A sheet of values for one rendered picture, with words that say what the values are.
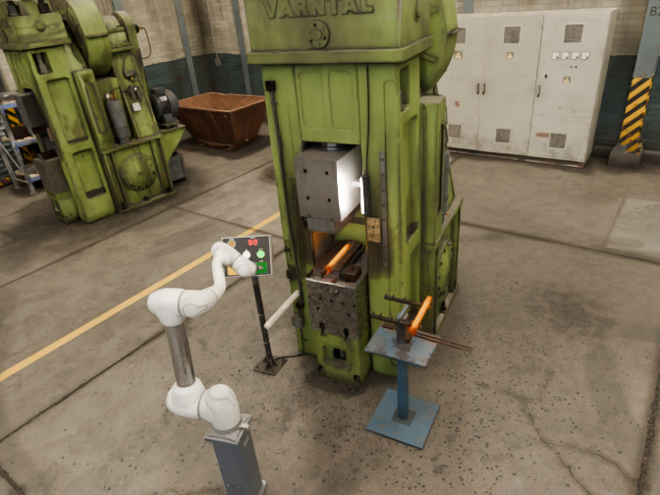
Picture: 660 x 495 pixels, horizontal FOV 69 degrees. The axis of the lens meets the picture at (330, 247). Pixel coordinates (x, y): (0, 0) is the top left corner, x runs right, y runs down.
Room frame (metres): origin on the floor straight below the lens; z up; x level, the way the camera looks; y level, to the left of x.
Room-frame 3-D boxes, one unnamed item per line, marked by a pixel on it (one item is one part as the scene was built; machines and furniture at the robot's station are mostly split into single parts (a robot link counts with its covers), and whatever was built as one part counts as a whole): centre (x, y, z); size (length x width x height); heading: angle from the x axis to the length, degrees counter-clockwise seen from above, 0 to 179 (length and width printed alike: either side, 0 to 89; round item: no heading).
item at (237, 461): (1.88, 0.65, 0.30); 0.20 x 0.20 x 0.60; 72
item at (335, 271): (3.00, -0.05, 0.96); 0.42 x 0.20 x 0.09; 152
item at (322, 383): (2.78, 0.07, 0.01); 0.58 x 0.39 x 0.01; 62
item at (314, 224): (3.00, -0.05, 1.32); 0.42 x 0.20 x 0.10; 152
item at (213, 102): (9.77, 1.93, 0.43); 1.89 x 1.20 x 0.85; 52
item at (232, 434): (1.87, 0.63, 0.63); 0.22 x 0.18 x 0.06; 72
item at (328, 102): (3.11, -0.17, 2.06); 0.44 x 0.41 x 0.47; 152
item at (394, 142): (2.95, -0.46, 1.15); 0.44 x 0.26 x 2.30; 152
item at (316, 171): (2.98, -0.09, 1.56); 0.42 x 0.39 x 0.40; 152
